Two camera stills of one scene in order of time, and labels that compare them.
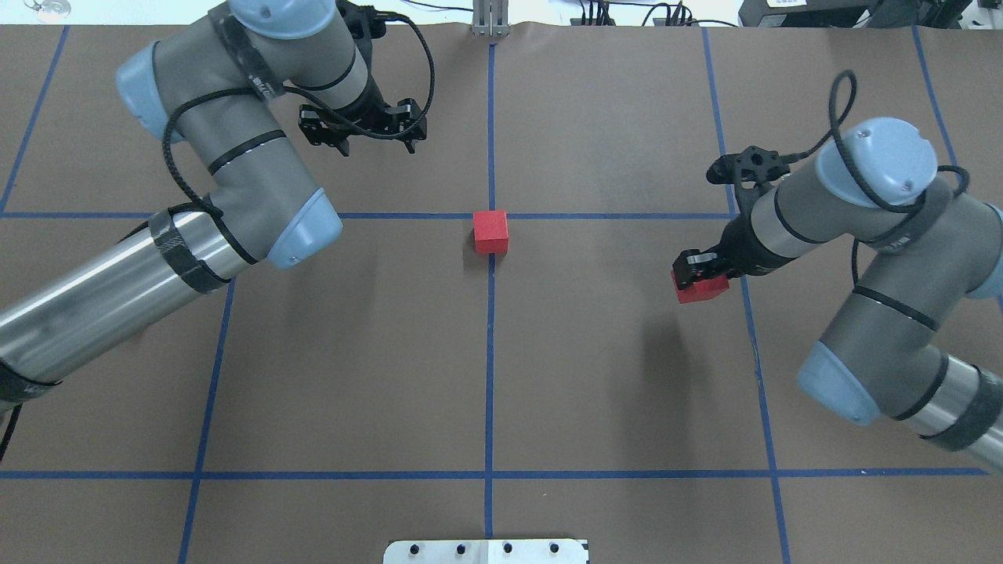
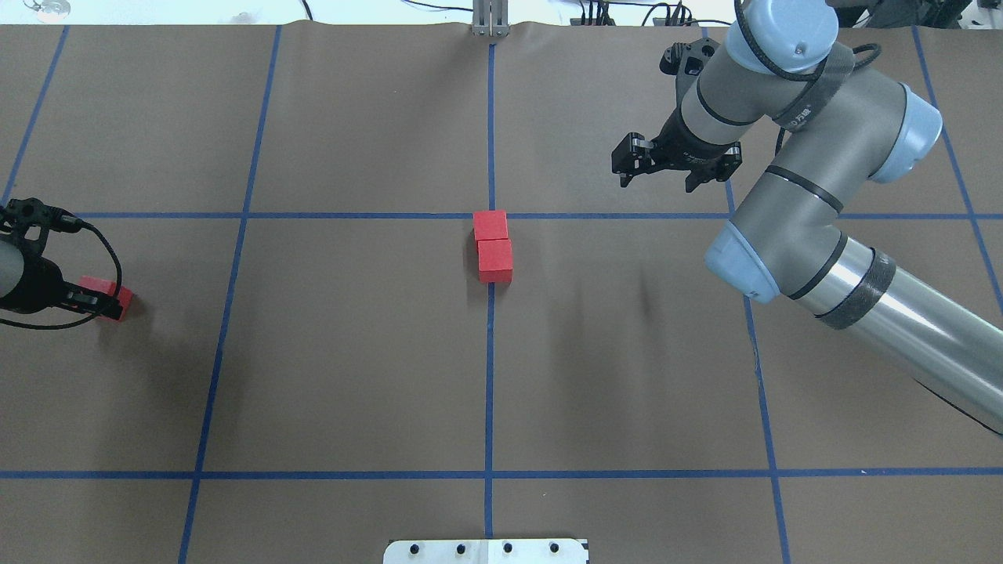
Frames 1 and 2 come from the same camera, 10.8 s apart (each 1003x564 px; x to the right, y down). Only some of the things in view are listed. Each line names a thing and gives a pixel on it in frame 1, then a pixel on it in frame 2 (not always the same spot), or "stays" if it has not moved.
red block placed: [701, 290] to [495, 260]
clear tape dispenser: [50, 11] stays
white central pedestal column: [485, 551] stays
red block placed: [490, 231] stays
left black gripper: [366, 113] to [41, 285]
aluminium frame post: [490, 18] stays
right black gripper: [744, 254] to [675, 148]
